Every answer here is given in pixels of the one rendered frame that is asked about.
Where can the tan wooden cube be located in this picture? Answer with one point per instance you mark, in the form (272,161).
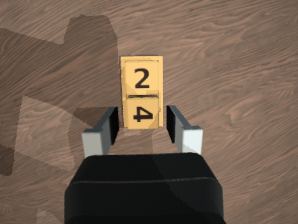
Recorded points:
(142,77)
(142,111)

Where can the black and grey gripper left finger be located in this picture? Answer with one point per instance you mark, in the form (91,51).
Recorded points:
(97,140)

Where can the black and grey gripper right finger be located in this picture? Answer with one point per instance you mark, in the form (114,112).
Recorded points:
(187,138)

